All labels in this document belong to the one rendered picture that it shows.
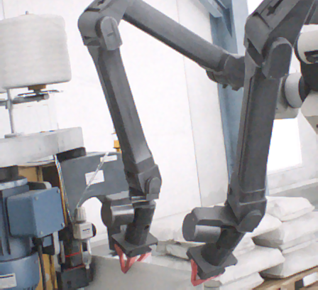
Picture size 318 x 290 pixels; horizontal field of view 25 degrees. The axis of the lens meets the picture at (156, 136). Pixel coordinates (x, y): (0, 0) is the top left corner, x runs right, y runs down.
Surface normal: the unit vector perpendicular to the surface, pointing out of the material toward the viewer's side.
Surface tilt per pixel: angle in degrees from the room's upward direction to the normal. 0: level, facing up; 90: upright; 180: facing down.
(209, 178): 90
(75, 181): 90
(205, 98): 90
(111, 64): 108
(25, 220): 90
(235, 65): 102
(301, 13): 126
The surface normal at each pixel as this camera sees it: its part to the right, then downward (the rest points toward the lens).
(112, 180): 0.63, -0.04
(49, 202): 0.90, -0.09
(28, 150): 0.97, -0.11
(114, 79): 0.50, 0.22
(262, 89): 0.22, 0.68
